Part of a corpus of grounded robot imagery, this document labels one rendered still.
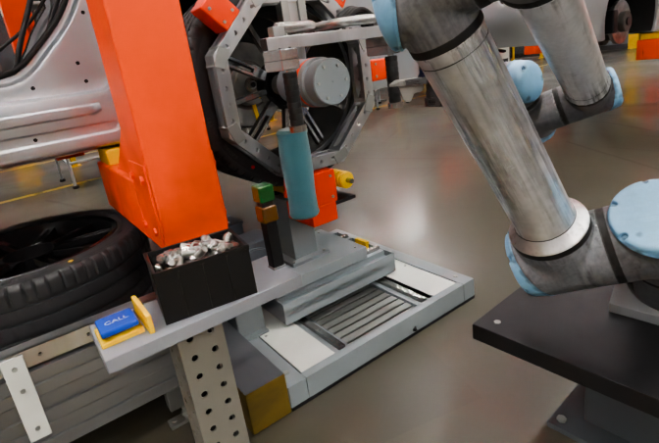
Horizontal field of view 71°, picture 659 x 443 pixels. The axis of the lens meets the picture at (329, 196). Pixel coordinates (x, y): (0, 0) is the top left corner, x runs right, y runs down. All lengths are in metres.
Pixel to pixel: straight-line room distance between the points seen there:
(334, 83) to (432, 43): 0.66
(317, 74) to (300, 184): 0.30
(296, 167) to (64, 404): 0.81
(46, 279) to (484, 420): 1.14
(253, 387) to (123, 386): 0.33
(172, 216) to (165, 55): 0.37
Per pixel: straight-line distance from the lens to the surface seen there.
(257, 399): 1.32
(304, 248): 1.69
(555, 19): 0.81
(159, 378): 1.39
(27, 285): 1.34
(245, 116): 1.89
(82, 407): 1.37
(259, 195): 1.06
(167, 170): 1.13
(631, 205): 0.99
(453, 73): 0.72
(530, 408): 1.39
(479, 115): 0.76
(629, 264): 1.00
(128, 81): 1.11
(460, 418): 1.35
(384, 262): 1.78
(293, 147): 1.28
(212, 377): 1.12
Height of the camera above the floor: 0.93
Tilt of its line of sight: 17 degrees down
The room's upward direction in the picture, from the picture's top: 8 degrees counter-clockwise
